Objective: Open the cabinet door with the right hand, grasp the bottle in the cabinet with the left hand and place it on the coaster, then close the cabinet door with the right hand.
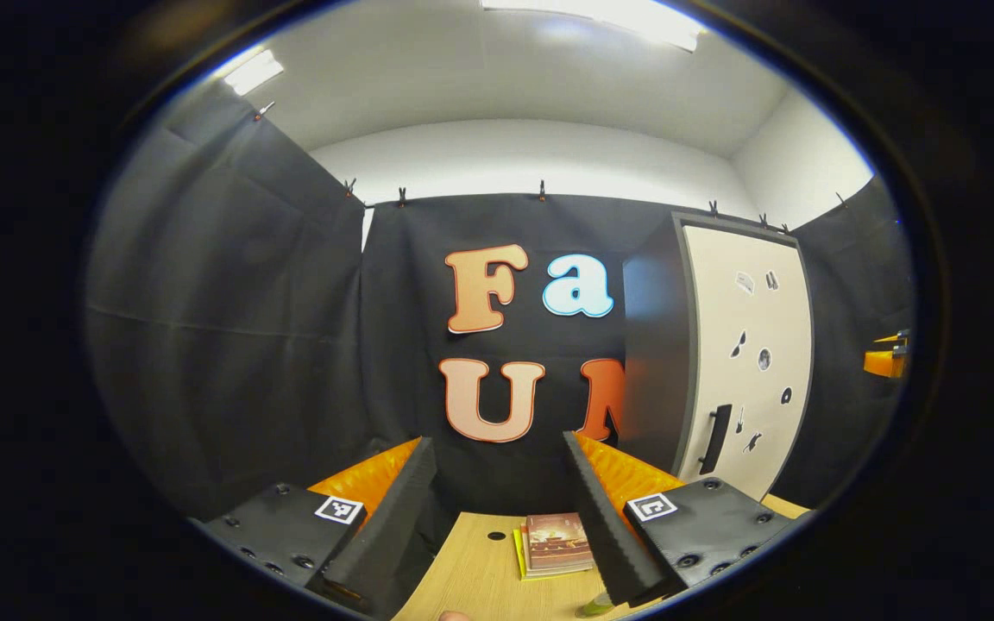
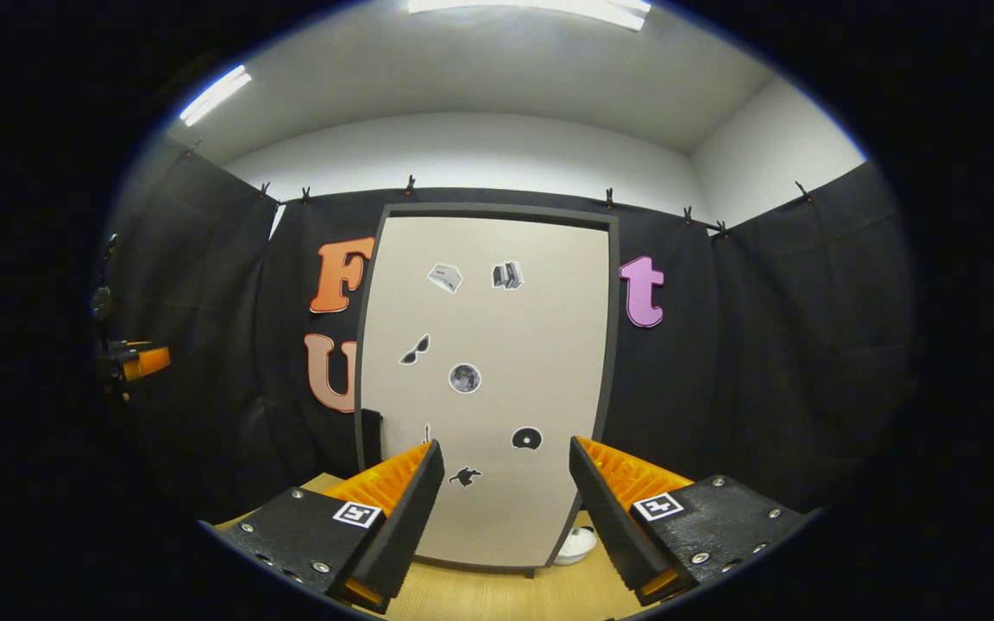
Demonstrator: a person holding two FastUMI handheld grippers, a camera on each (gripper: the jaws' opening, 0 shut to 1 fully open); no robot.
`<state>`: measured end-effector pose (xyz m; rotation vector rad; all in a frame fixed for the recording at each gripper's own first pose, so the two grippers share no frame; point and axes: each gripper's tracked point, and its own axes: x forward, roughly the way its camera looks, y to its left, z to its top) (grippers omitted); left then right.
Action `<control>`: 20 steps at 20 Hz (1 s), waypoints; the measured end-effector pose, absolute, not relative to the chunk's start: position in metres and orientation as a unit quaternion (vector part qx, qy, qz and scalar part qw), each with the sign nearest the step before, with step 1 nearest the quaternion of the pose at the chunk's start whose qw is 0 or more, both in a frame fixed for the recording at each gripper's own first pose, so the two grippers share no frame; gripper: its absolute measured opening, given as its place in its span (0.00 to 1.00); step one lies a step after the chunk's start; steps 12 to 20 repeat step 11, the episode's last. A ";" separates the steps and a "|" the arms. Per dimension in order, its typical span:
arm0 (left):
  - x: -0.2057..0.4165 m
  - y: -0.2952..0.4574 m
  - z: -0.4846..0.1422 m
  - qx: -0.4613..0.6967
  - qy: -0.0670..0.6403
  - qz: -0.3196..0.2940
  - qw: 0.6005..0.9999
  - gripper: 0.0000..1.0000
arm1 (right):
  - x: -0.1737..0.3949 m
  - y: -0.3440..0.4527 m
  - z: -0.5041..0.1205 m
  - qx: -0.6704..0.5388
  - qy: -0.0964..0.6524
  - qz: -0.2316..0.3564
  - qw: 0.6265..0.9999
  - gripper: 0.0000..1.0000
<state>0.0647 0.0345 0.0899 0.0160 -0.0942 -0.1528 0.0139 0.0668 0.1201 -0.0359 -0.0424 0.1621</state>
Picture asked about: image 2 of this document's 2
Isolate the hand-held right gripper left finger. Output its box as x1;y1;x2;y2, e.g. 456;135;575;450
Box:
204;438;446;615

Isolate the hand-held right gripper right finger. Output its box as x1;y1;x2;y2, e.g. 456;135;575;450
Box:
568;436;811;607

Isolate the beige cabinet door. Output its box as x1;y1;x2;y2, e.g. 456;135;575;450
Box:
361;216;612;570

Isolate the dark grey cabinet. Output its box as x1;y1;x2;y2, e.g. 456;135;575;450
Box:
352;203;621;579

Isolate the white round device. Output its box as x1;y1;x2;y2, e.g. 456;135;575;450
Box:
551;526;599;568

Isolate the small ceiling light panel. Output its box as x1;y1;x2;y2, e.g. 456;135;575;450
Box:
178;65;254;128

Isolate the black backdrop cloth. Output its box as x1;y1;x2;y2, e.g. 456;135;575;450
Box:
104;142;921;527

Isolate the row of black backdrop clips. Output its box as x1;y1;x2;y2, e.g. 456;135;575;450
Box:
188;138;815;238

